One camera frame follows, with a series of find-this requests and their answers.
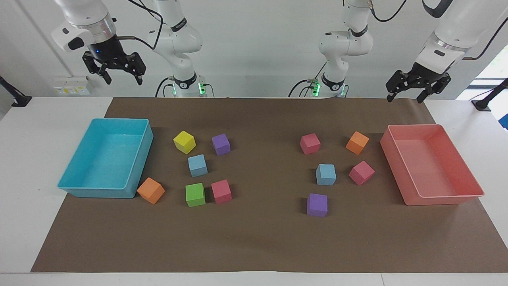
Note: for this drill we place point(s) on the blue block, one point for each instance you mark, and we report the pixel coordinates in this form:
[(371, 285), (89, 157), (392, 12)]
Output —
[(326, 174), (197, 165)]

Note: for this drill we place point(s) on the black stand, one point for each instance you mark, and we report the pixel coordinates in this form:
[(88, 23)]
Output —
[(16, 97), (490, 95)]

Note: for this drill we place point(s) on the green block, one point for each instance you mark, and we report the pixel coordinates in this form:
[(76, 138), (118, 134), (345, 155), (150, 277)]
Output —
[(195, 195)]

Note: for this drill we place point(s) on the yellow block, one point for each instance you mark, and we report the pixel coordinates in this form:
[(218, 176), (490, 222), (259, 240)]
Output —
[(184, 142)]

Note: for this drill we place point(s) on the pink plastic bin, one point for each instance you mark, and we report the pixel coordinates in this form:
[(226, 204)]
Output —
[(430, 171)]

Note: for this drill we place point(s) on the orange block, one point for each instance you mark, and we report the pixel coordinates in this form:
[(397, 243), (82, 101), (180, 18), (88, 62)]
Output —
[(151, 190), (357, 142)]

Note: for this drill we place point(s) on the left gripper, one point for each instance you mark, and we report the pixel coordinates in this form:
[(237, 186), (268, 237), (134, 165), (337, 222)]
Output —
[(425, 74)]

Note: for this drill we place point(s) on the pink block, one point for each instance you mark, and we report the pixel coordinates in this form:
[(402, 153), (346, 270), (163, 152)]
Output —
[(361, 172), (221, 191), (310, 143)]

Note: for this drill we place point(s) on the purple block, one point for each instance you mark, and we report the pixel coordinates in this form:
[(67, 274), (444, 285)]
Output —
[(317, 205), (221, 144)]

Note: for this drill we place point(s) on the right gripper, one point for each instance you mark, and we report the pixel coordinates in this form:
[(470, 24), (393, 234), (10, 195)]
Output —
[(105, 48)]

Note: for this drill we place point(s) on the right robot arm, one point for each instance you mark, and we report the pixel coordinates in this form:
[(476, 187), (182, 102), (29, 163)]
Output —
[(180, 39)]

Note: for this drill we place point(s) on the blue plastic bin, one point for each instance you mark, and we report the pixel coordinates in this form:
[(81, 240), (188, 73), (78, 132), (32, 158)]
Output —
[(109, 163)]

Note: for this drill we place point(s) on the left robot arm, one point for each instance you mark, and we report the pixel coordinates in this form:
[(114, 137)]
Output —
[(345, 41)]

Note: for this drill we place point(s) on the white wall socket box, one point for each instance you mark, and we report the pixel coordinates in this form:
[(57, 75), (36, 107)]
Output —
[(71, 85)]

